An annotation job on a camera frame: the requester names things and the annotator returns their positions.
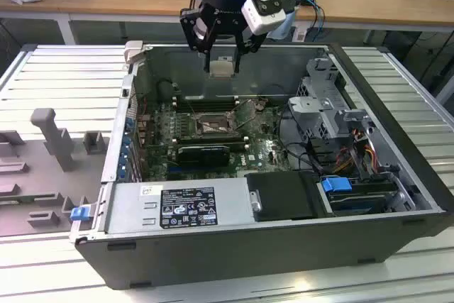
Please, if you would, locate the blue disk carrier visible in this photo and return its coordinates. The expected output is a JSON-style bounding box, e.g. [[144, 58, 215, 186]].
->
[[321, 176, 388, 216]]

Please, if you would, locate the CPU socket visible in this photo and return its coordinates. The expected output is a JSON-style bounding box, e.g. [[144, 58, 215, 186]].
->
[[193, 111, 237, 138]]

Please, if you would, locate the metal socket cover frame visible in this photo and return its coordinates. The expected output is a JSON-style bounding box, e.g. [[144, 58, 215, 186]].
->
[[232, 99, 259, 128]]

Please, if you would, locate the black plastic shroud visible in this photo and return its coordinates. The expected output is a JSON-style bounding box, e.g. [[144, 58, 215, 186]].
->
[[244, 170, 326, 222]]

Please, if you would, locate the black RAM slot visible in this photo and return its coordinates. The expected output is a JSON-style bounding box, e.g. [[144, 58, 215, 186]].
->
[[175, 141, 249, 151], [175, 103, 239, 112], [173, 134, 245, 144], [175, 95, 240, 105]]

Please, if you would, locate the black open PC case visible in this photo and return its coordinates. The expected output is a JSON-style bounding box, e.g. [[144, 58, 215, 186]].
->
[[69, 40, 454, 292]]

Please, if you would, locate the black graphics card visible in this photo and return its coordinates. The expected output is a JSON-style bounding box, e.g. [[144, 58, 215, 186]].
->
[[177, 145, 231, 168]]

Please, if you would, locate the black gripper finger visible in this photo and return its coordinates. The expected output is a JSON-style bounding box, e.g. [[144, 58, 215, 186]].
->
[[179, 7, 214, 72], [233, 31, 266, 74]]

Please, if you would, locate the green motherboard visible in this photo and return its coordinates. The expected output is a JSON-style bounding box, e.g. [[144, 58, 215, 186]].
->
[[141, 99, 295, 182]]

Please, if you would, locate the silver CPU plate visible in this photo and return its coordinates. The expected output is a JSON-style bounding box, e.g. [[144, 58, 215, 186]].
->
[[209, 56, 237, 79]]

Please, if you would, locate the grey case latch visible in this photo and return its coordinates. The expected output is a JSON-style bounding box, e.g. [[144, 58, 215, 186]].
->
[[123, 40, 145, 67]]

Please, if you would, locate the orange yellow wire bundle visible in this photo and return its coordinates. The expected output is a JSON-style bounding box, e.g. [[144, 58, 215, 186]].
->
[[335, 131, 377, 173]]

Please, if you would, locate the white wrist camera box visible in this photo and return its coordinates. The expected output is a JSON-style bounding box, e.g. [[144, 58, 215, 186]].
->
[[240, 0, 287, 34]]

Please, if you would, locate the black round capacitor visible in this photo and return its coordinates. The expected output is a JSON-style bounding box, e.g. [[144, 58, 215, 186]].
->
[[157, 80, 174, 101]]

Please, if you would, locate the metal drive cage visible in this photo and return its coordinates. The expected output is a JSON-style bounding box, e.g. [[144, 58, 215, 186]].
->
[[287, 57, 377, 141]]

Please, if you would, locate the silver power supply unit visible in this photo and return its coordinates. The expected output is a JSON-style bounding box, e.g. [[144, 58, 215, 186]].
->
[[105, 179, 257, 235]]

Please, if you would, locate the black wire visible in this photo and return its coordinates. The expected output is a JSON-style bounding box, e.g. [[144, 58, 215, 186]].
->
[[278, 104, 322, 172]]

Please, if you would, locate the grey parts rack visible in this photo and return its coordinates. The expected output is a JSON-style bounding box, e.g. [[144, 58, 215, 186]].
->
[[0, 107, 111, 236]]

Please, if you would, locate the blue cable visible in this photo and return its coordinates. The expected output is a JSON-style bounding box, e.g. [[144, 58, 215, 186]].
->
[[301, 0, 326, 31]]

